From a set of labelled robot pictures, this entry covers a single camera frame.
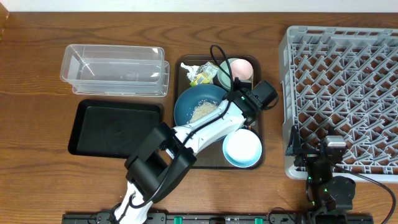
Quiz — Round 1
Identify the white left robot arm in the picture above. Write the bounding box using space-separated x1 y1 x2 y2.
109 80 277 223

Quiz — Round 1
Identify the white rice pile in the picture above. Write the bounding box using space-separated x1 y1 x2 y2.
188 100 218 123

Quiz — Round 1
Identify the black waste tray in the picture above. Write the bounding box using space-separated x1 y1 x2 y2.
68 100 160 159

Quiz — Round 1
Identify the green bowl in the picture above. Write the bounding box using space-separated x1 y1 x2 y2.
217 58 253 90

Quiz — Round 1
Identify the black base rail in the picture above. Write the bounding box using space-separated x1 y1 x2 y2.
61 211 374 224

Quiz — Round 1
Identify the brown serving tray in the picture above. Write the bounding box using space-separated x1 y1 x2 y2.
174 55 261 170

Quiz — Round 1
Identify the dark blue bowl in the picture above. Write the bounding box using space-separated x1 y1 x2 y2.
174 84 227 126

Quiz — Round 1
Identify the light blue bowl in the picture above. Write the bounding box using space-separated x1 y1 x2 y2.
223 129 262 168

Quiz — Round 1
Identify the yellow snack wrapper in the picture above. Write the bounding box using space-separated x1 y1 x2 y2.
190 62 218 86

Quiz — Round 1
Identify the pink cup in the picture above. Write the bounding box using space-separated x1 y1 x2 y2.
231 58 253 80

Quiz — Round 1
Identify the grey dishwasher rack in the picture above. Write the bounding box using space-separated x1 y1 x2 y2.
279 26 397 183

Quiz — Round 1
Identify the clear plastic bin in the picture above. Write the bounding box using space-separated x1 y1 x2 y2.
60 44 170 97

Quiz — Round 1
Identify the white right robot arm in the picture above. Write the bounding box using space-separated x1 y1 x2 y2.
285 126 356 223

